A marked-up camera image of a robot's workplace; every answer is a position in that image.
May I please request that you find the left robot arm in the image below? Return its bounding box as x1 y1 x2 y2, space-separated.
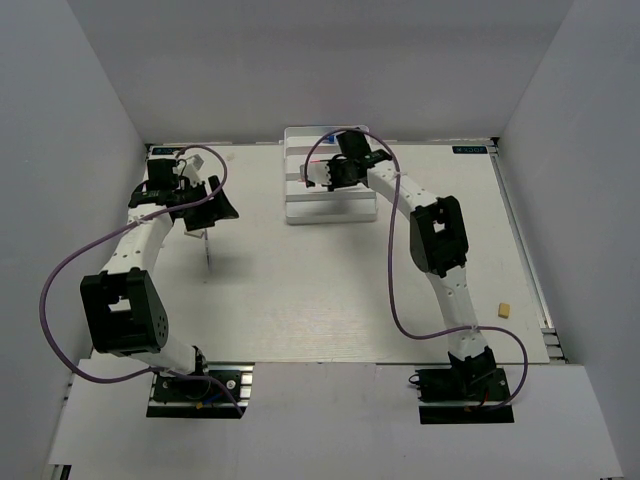
80 154 239 399

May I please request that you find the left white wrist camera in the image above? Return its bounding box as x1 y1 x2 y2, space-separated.
176 154 204 187

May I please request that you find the white tiered organizer tray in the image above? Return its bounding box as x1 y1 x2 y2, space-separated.
283 126 377 225

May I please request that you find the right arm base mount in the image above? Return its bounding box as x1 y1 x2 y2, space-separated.
408 368 515 425

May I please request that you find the right blue table label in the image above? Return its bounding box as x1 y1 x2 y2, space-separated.
452 145 488 155

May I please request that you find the left blue table label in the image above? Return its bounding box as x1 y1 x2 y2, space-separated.
150 146 181 156

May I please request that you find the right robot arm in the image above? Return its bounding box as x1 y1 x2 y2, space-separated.
303 128 496 399

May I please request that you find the white eraser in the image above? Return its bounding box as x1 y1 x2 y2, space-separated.
184 229 206 238

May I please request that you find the blue table label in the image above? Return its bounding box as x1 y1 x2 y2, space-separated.
452 145 488 155
150 146 181 156

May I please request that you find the grey thin pen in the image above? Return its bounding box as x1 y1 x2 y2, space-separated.
203 229 212 274

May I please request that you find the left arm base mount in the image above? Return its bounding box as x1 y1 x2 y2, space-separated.
146 363 254 419

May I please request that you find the tan eraser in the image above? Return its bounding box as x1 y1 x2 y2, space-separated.
497 303 511 319

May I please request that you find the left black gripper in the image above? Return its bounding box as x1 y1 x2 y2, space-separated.
174 175 239 232

